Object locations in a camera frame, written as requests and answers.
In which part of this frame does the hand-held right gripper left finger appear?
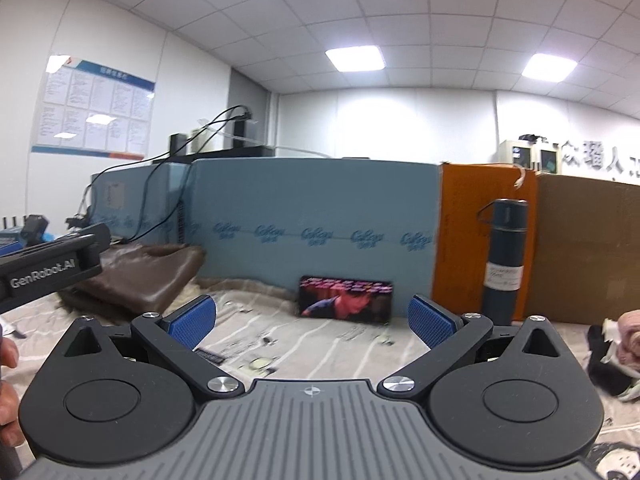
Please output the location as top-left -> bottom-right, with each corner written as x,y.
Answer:
62,295 -> 246,404

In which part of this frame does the square ceiling light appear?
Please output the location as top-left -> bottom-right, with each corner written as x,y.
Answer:
324,45 -> 387,73
521,53 -> 579,81

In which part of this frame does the wall lettering sign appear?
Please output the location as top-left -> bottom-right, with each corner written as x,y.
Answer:
542,146 -> 640,183

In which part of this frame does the person's left hand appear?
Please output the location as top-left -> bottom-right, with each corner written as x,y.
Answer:
0,332 -> 21,451

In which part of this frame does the dark blue thermos bottle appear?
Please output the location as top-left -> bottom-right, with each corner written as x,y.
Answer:
476,198 -> 530,324

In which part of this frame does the blue device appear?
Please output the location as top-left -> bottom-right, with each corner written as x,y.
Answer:
0,227 -> 27,259

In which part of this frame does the black and white cloth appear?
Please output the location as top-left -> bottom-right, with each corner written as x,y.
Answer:
584,317 -> 640,403

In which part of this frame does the brown folded cloth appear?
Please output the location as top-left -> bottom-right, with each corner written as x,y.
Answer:
56,243 -> 207,320

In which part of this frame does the brown cardboard panel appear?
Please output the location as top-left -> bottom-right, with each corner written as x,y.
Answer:
526,172 -> 640,327

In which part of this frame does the orange board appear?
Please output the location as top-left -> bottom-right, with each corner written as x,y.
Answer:
431,161 -> 540,325

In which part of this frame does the pink knit sweater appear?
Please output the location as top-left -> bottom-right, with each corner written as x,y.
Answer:
614,309 -> 640,370

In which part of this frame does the black shelf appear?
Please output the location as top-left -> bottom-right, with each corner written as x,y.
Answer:
150,144 -> 275,165

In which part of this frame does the wall notice poster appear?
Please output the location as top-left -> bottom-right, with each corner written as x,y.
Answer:
30,52 -> 157,162

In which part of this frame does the black cable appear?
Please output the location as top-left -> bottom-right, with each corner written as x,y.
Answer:
80,104 -> 254,247

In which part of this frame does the black speaker box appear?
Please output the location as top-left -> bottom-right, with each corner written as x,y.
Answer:
169,133 -> 189,164

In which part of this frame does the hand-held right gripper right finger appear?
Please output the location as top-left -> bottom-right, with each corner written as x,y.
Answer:
376,295 -> 572,404

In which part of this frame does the white cabinet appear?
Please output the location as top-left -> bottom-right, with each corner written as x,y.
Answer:
498,139 -> 540,172

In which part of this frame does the large blue foam board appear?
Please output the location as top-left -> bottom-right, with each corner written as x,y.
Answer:
186,157 -> 442,297

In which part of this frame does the small blue foam board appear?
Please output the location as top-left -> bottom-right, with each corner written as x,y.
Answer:
89,161 -> 193,247

